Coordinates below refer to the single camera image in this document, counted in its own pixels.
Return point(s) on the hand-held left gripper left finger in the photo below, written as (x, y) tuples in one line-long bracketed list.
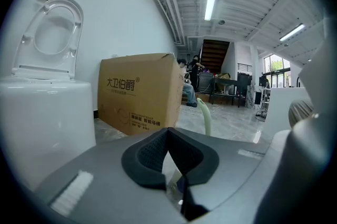
[(105, 186)]

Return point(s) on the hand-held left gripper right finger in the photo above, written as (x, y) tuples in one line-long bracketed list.
[(231, 165)]

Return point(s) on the white toilet with flat lid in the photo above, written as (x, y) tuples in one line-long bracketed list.
[(42, 117)]

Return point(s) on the white freestanding basin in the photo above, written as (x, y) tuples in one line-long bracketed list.
[(284, 104)]

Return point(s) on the dark metal table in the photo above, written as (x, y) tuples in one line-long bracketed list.
[(226, 80)]

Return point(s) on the grey drawer cabinet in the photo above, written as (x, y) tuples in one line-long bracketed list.
[(205, 80)]

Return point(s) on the large cardboard box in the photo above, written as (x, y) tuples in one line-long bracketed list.
[(139, 93)]

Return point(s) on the large window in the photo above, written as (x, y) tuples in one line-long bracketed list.
[(276, 67)]

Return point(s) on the black faucet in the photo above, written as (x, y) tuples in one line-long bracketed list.
[(299, 80)]

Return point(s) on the brown staircase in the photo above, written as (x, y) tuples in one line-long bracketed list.
[(214, 54)]

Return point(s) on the long ceiling light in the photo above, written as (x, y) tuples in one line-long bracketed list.
[(292, 32), (211, 1)]

